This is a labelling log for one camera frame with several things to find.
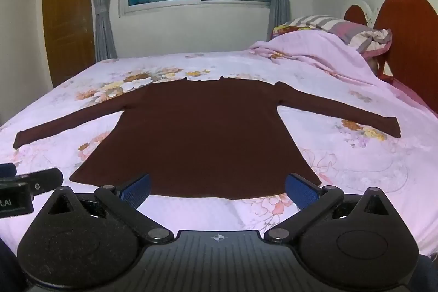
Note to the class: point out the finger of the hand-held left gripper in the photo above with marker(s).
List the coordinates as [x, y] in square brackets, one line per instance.
[7, 170]
[42, 181]

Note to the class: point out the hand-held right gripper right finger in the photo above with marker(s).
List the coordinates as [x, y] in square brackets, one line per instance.
[301, 191]

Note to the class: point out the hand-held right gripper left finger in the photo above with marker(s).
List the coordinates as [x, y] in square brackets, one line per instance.
[137, 191]

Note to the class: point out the bed with floral sheet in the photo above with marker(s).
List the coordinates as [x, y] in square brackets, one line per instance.
[113, 97]

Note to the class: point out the red wooden headboard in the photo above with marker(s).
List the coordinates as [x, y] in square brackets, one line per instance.
[407, 32]

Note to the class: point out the brown wooden door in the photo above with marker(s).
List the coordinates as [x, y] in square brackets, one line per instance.
[68, 15]

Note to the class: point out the brown long-sleeve sweater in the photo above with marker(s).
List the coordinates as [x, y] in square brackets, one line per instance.
[205, 134]

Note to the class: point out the striped pillow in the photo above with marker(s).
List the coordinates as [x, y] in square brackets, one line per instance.
[342, 27]

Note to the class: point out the pink quilt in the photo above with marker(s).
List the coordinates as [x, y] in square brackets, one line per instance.
[308, 49]

